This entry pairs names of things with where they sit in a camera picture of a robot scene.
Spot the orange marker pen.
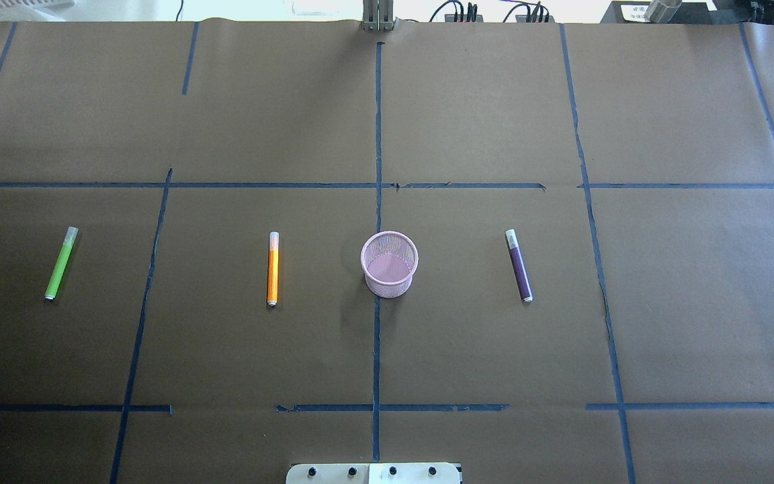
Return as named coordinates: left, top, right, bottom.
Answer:
left=266, top=232, right=280, bottom=307

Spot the purple marker pen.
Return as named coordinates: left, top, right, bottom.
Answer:
left=505, top=229, right=534, bottom=303

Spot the aluminium frame post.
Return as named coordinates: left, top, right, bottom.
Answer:
left=361, top=0, right=396, bottom=32

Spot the metal cup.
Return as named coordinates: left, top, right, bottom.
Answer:
left=643, top=0, right=684, bottom=24

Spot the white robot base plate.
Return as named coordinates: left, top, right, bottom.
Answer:
left=286, top=462, right=463, bottom=483

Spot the green marker pen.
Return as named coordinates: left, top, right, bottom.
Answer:
left=45, top=227, right=79, bottom=301

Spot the pink mesh pen holder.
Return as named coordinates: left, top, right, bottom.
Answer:
left=359, top=231, right=420, bottom=299

